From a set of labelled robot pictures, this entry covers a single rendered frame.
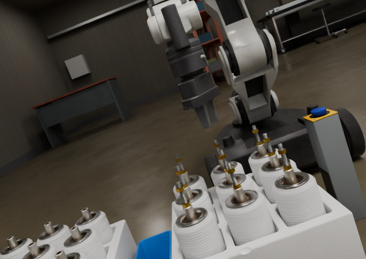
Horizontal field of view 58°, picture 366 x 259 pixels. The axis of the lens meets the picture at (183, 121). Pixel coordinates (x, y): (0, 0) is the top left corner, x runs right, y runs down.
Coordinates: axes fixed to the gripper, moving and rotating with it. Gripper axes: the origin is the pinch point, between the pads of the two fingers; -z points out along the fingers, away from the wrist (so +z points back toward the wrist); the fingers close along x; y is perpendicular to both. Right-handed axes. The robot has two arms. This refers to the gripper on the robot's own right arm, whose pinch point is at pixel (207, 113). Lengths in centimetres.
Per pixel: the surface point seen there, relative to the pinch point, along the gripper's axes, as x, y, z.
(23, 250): 33, -54, -20
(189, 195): 8.0, -8.2, -17.8
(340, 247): 5.7, 24.0, -32.3
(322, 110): -22.8, 19.3, -11.2
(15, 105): -218, -551, 50
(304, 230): 9.3, 19.5, -26.1
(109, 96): -325, -431, 5
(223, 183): 1.0, -2.1, -18.6
